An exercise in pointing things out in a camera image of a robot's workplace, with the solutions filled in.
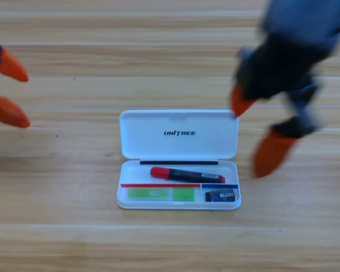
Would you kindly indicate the green glue stick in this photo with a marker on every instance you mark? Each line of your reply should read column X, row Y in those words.
column 158, row 194

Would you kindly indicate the white Unitree pencil case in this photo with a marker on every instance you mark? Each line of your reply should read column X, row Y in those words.
column 181, row 144

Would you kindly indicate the black marker with red cap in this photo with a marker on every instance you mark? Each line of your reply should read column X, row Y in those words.
column 187, row 175

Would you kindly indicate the small black eraser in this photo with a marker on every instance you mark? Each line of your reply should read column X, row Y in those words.
column 219, row 195

